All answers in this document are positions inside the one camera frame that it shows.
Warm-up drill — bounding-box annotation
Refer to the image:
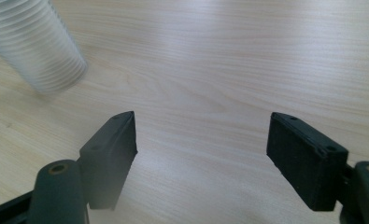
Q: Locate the stack of clear cups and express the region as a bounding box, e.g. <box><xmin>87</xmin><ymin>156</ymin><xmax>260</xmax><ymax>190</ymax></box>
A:
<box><xmin>0</xmin><ymin>0</ymin><xmax>90</xmax><ymax>95</ymax></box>

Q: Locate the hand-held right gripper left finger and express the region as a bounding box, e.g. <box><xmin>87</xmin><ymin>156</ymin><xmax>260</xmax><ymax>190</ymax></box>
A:
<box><xmin>78</xmin><ymin>110</ymin><xmax>139</xmax><ymax>212</ymax></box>

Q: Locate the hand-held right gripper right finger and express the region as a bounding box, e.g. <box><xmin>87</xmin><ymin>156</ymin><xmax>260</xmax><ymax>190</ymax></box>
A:
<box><xmin>265</xmin><ymin>111</ymin><xmax>349</xmax><ymax>213</ymax></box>

